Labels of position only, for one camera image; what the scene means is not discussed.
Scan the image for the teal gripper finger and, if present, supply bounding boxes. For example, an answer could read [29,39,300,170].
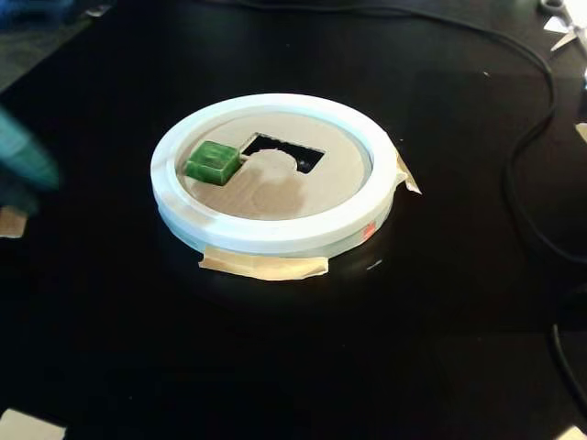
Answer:
[0,179,42,217]
[0,107,61,191]

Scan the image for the green wooden cube block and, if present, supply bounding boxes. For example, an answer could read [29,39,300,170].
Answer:
[184,139,244,186]

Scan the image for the tan tape piece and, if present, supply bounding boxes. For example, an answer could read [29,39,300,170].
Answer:
[0,205,29,240]

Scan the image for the white paper sheet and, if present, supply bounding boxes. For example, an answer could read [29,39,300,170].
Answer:
[0,408,68,440]
[555,423,587,440]

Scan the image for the wide masking tape strip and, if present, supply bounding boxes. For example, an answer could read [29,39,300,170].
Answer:
[197,245,330,281]

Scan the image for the white round shape sorter lid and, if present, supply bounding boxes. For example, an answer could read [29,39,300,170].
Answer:
[150,93,399,256]

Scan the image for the small masking tape strip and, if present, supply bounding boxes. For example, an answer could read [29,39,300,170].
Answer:
[393,148,423,196]

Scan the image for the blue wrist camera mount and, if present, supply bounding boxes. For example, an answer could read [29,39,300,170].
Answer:
[0,0,77,28]

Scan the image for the thick long black cable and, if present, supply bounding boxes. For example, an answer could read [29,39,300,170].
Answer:
[219,0,587,266]

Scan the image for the grey handled scissors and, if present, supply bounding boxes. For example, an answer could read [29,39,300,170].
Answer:
[537,0,587,52]

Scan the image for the short black cable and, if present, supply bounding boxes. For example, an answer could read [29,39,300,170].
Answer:
[551,323,587,413]

